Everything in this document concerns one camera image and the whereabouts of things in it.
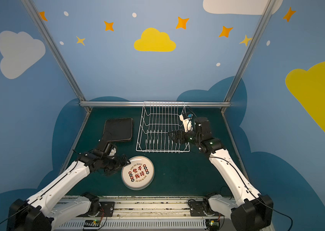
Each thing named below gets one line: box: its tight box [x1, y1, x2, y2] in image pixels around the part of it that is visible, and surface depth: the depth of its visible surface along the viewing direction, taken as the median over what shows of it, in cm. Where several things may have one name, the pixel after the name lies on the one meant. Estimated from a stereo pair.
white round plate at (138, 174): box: [121, 155, 155, 191], surface depth 86 cm
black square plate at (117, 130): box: [101, 117, 134, 142], surface depth 107 cm
